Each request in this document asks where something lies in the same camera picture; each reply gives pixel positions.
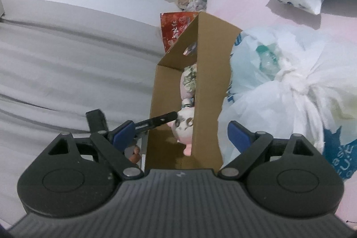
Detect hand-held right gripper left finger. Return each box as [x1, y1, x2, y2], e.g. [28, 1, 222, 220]
[36, 120, 145, 179]

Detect brown cardboard box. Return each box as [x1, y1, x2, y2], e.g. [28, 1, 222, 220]
[141, 12, 243, 172]

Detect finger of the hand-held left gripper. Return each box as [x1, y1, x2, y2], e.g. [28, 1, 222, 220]
[86, 109, 108, 134]
[135, 112, 179, 133]

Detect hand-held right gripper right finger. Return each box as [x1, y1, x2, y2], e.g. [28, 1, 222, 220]
[218, 120, 332, 180]

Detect pink plush toy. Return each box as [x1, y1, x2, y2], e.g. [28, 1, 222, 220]
[170, 99, 196, 156]

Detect person's left hand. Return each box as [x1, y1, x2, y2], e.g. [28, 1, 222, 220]
[128, 145, 141, 164]

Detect green white fluffy toy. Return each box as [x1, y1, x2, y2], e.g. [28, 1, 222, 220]
[183, 64, 198, 91]

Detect white plastic bag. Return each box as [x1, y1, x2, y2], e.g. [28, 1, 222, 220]
[218, 25, 357, 181]

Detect red snack bag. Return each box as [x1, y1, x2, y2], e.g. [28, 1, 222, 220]
[160, 12, 200, 54]

